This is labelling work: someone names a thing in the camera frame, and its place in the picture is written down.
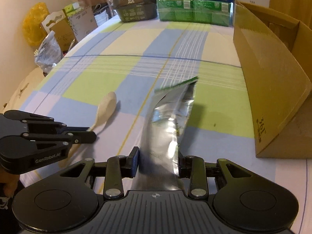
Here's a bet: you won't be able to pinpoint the silver foil bag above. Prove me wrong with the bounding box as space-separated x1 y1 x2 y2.
132 77 198 191

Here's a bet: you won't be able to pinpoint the dark instant noodle bowl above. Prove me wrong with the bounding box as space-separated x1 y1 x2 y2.
113 0 157 23

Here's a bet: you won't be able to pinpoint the green tissue pack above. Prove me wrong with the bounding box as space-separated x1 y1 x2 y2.
157 0 233 27

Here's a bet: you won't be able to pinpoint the brown cardboard hanger box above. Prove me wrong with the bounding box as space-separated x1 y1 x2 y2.
41 10 76 52

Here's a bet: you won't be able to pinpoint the person hand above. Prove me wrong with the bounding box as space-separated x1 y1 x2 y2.
0 167 20 198

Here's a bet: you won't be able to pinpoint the cream plastic spoon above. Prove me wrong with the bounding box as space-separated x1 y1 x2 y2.
58 91 117 168

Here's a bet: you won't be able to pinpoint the grey cardboard sheet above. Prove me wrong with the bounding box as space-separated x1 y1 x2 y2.
68 6 98 42

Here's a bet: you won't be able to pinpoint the checked tablecloth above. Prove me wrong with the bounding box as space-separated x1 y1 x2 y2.
19 18 312 232

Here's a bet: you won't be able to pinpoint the crumpled plastic bag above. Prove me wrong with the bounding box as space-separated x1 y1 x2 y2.
34 31 63 74

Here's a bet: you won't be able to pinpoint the yellow plastic bag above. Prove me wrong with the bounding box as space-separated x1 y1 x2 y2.
22 2 50 47

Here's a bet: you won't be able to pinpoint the green tissue boxes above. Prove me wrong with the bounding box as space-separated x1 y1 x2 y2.
63 2 84 14

